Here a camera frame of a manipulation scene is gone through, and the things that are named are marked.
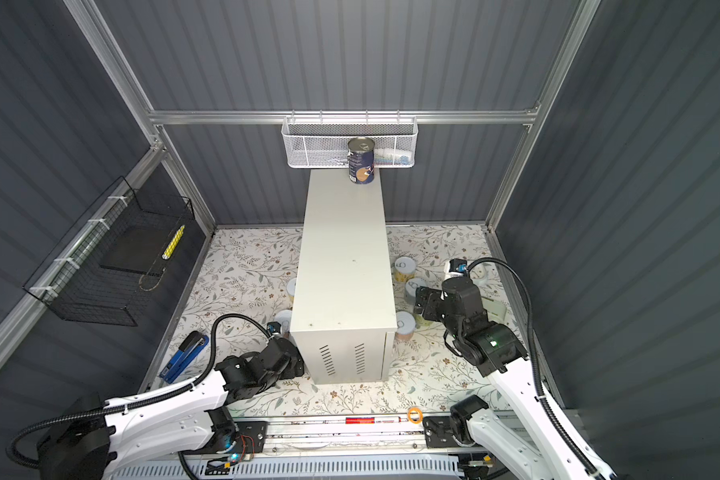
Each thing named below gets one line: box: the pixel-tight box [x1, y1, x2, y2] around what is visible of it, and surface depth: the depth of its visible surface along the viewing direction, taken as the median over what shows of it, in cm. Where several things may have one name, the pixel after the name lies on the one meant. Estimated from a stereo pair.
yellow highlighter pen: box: [162, 225, 186, 260], surface depth 80 cm
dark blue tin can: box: [347, 137, 375, 185], surface depth 80 cm
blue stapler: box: [160, 331, 209, 384], surface depth 86 cm
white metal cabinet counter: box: [289, 169, 398, 385], surface depth 72 cm
